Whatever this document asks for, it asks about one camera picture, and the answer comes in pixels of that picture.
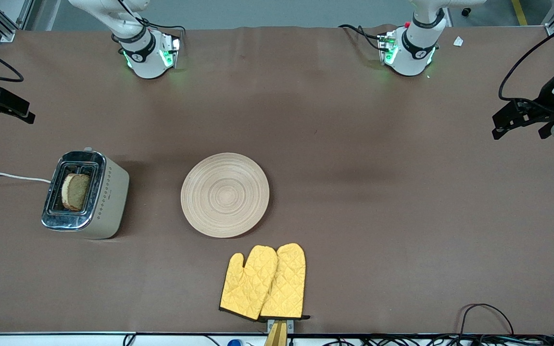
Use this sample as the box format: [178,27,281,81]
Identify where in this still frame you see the metal bracket with wooden post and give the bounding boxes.
[264,319,295,346]

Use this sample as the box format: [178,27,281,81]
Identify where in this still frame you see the chrome and beige toaster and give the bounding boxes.
[41,147,130,240]

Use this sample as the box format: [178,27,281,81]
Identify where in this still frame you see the black left base cable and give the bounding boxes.
[339,24,386,51]

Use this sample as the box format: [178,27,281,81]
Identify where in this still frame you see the slice of brown toast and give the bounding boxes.
[61,173,91,212]

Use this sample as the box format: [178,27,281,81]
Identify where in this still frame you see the white toaster power cable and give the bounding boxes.
[0,172,52,184]

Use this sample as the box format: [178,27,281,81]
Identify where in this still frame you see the yellow quilted oven mitt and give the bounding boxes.
[260,243,310,321]
[219,246,278,321]

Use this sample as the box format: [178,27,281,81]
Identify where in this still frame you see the bundle of black cables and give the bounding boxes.
[325,334,554,346]

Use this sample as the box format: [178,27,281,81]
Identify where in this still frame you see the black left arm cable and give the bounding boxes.
[498,14,554,102]

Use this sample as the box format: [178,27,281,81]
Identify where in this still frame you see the round wooden plate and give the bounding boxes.
[181,152,270,238]

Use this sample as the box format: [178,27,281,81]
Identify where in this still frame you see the black right base cable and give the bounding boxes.
[138,17,186,37]

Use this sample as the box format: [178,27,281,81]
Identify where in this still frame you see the black looped cable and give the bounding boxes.
[459,303,516,337]

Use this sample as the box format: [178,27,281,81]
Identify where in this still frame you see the table cover sheet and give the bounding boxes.
[0,25,554,335]

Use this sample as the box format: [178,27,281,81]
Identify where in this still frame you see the black base cable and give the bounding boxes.
[339,24,386,51]
[138,17,186,37]

